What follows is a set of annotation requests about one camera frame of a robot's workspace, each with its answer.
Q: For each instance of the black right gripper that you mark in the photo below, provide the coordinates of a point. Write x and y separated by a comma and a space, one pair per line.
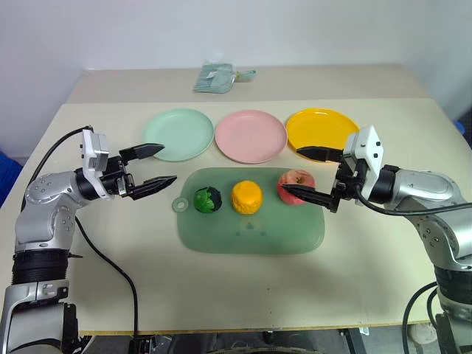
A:
346, 182

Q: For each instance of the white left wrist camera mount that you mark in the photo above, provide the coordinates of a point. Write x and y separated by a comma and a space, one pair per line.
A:
94, 151

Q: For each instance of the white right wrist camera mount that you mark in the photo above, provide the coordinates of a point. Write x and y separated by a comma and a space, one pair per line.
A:
368, 147

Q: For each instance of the pink plate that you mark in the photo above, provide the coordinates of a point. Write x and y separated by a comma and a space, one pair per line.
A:
250, 136

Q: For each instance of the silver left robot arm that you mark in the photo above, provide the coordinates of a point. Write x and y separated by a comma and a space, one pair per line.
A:
48, 191

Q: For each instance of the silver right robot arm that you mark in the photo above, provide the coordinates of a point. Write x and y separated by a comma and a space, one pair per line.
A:
424, 184

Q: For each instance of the yellow toy fruit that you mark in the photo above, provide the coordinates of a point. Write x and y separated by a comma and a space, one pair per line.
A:
247, 197

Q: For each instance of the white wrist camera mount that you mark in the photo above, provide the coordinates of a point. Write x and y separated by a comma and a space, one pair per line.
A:
94, 151
368, 147

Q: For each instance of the blue object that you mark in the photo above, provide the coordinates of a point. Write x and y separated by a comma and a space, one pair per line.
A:
9, 177
465, 132

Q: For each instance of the folded teal cloth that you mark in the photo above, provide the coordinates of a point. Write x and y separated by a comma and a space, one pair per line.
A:
214, 77

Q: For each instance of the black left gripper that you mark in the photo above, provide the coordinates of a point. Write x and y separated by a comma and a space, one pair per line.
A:
116, 180

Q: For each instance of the red toy apple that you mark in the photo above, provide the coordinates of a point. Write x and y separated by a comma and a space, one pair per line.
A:
295, 178

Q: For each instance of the mint green plate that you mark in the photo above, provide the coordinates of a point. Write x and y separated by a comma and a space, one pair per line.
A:
177, 132

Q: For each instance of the green toy vegetable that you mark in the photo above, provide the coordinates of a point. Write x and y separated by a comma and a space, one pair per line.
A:
206, 201

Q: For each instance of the yellow plate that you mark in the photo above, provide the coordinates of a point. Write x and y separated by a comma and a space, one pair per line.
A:
321, 129

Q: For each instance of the small white object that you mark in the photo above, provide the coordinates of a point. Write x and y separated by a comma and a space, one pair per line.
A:
422, 332

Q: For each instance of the translucent green cutting board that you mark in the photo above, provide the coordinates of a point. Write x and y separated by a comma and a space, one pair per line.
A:
258, 236

